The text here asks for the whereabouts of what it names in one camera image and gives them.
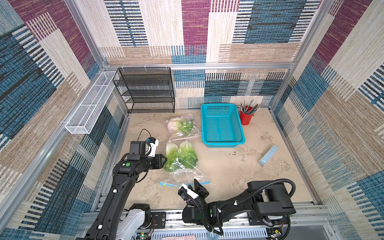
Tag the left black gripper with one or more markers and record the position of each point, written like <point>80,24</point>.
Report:
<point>159,163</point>

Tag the blue-zip clear bag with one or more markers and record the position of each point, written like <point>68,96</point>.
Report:
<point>182,166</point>

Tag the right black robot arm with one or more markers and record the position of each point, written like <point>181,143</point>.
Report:
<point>266,202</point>

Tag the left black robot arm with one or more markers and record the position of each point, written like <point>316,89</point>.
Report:
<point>108,225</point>

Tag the left chinese cabbage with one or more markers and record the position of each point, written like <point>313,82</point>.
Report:
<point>172,155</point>

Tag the chinese cabbage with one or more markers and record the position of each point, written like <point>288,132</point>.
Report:
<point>172,155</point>
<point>187,155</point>

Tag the right chinese cabbage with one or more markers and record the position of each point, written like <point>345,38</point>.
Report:
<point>187,155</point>

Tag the cabbage in dotted bag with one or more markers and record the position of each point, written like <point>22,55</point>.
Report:
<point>180,125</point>

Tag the pink-zip dotted bag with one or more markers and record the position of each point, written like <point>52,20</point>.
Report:
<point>179,136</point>

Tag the pink calculator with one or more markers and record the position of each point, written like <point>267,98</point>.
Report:
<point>187,237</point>

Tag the teal plastic basket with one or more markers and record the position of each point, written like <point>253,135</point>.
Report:
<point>221,126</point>

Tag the red pen cup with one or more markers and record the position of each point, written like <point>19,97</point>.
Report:
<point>245,117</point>

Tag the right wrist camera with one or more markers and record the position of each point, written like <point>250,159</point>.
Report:
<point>184,189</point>

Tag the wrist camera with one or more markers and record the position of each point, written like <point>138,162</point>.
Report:
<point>152,145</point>
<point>184,189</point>

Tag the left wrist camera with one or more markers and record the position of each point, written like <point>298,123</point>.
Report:
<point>152,145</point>

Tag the black wire shelf rack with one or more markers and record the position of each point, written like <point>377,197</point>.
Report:
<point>146,90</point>

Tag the white wire mesh tray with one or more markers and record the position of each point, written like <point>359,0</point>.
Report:
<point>88,112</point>

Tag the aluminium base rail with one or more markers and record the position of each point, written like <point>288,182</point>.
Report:
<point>311,222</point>

